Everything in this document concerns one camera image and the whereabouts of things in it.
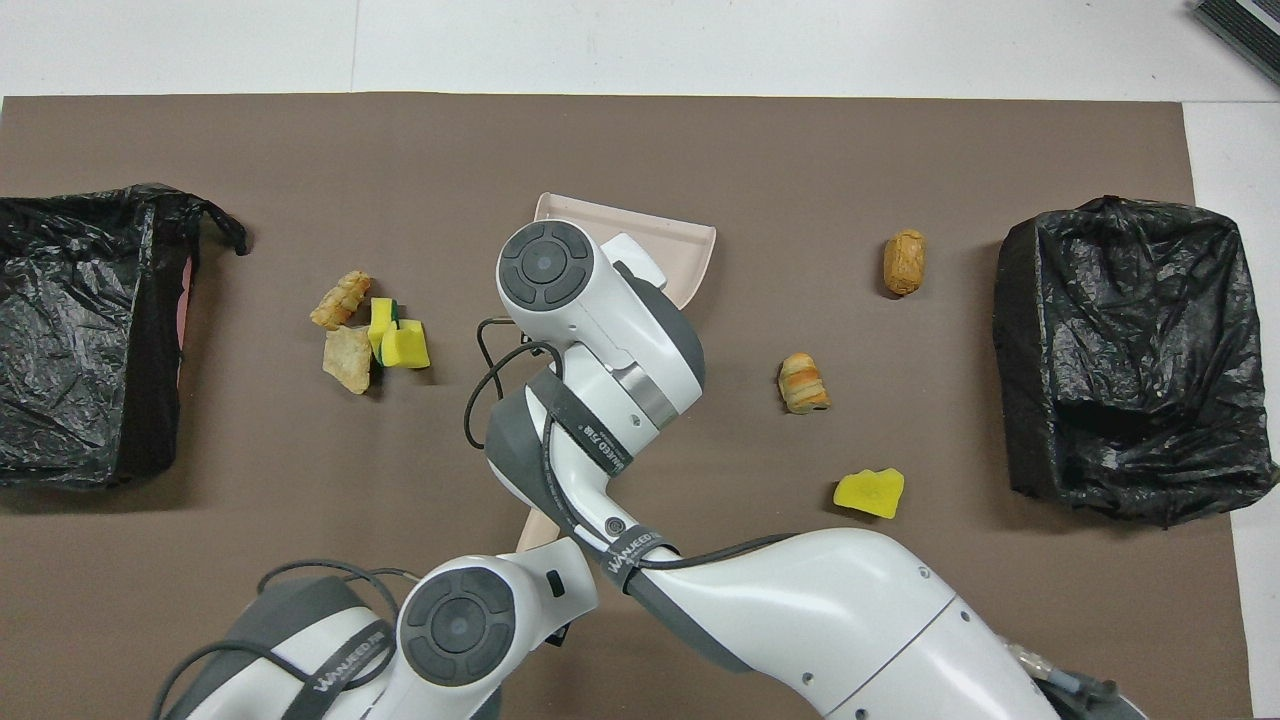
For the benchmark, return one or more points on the yellow sponge block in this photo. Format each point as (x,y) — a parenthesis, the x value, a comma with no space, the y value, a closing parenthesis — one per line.
(405,345)

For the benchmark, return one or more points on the pale bread chunk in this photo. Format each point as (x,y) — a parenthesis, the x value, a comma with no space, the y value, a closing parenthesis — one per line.
(348,360)

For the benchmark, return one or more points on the braided pastry piece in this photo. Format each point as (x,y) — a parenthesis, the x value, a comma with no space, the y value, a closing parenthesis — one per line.
(340,300)

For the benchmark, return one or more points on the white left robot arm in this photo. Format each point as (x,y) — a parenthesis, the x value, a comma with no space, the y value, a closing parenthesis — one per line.
(460,625)

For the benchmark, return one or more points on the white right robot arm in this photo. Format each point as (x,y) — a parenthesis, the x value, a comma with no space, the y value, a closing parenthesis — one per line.
(850,600)

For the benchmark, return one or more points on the black bag lined pink bin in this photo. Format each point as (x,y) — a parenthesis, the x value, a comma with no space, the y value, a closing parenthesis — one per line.
(80,300)

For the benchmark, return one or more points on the orange striped croissant piece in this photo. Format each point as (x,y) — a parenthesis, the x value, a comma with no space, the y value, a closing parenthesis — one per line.
(802,383)

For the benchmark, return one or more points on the yellow jagged sponge chunk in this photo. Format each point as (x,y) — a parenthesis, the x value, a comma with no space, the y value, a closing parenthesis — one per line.
(870,492)

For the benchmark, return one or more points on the brown bread roll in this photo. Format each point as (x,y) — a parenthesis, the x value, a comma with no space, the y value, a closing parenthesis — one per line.
(904,262)

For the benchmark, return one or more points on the brown paper table mat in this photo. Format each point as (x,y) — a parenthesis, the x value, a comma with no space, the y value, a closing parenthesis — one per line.
(300,160)

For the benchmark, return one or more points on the grey ribbed panel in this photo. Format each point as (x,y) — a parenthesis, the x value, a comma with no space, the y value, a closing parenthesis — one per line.
(1245,25)

